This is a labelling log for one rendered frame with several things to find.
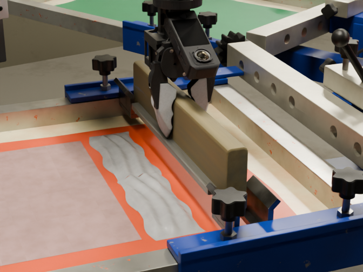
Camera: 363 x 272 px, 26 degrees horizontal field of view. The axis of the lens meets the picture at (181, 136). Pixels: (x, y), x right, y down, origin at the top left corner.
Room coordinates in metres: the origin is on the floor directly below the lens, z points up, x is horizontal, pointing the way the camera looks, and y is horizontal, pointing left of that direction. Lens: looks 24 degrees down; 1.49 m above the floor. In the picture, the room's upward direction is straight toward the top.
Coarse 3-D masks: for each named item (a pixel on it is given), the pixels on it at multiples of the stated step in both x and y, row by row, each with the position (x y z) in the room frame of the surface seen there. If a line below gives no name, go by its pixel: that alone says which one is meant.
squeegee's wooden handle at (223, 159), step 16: (144, 64) 1.25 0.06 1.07; (144, 80) 1.21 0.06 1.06; (144, 96) 1.21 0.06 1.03; (176, 96) 1.10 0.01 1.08; (176, 112) 1.07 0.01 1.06; (192, 112) 1.03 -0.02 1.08; (176, 128) 1.07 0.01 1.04; (192, 128) 1.01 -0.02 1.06; (208, 128) 0.97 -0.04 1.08; (224, 128) 0.97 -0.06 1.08; (192, 144) 1.01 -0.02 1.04; (208, 144) 0.95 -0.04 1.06; (224, 144) 0.91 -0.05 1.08; (240, 144) 0.91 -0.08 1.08; (192, 160) 1.00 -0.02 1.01; (208, 160) 0.95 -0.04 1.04; (224, 160) 0.90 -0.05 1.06; (240, 160) 0.90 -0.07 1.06; (208, 176) 0.95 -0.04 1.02; (224, 176) 0.90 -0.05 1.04; (240, 176) 0.90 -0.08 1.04
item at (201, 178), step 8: (136, 104) 1.24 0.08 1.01; (136, 112) 1.21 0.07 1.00; (144, 112) 1.20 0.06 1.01; (144, 120) 1.17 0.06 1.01; (152, 120) 1.16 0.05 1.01; (152, 128) 1.13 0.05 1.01; (160, 136) 1.10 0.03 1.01; (168, 144) 1.06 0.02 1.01; (176, 144) 1.06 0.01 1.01; (176, 152) 1.03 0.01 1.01; (184, 152) 1.03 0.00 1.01; (184, 160) 1.01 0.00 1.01; (184, 168) 1.00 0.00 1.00; (192, 168) 0.98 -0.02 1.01; (192, 176) 0.97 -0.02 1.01; (200, 176) 0.95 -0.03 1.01; (200, 184) 0.94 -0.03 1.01; (208, 192) 0.92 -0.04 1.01
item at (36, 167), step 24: (0, 144) 1.19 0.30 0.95; (24, 144) 1.19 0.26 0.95; (48, 144) 1.19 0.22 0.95; (72, 144) 1.19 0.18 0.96; (144, 144) 1.19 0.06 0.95; (0, 168) 1.10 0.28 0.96; (24, 168) 1.10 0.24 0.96; (48, 168) 1.10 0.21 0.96; (72, 168) 1.10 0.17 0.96; (96, 168) 1.10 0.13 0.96; (168, 168) 1.10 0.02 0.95; (0, 192) 1.02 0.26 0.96; (24, 192) 1.02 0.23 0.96; (48, 192) 1.02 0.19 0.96
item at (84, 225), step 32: (64, 192) 1.02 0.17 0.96; (96, 192) 1.02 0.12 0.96; (192, 192) 1.02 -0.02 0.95; (0, 224) 0.93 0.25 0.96; (32, 224) 0.93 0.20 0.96; (64, 224) 0.93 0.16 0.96; (96, 224) 0.93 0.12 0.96; (128, 224) 0.93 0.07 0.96; (0, 256) 0.85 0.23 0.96; (32, 256) 0.85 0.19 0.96; (64, 256) 0.85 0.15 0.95; (96, 256) 0.85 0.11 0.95
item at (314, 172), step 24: (216, 96) 1.36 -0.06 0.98; (240, 96) 1.33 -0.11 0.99; (0, 120) 1.24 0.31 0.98; (24, 120) 1.26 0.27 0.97; (48, 120) 1.27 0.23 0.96; (72, 120) 1.29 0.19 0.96; (240, 120) 1.25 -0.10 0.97; (264, 120) 1.21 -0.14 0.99; (264, 144) 1.17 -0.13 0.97; (288, 144) 1.11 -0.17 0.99; (288, 168) 1.08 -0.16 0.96; (312, 168) 1.03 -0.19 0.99; (312, 192) 1.01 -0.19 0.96; (96, 264) 0.77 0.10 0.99; (120, 264) 0.77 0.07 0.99; (144, 264) 0.77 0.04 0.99; (168, 264) 0.77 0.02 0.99
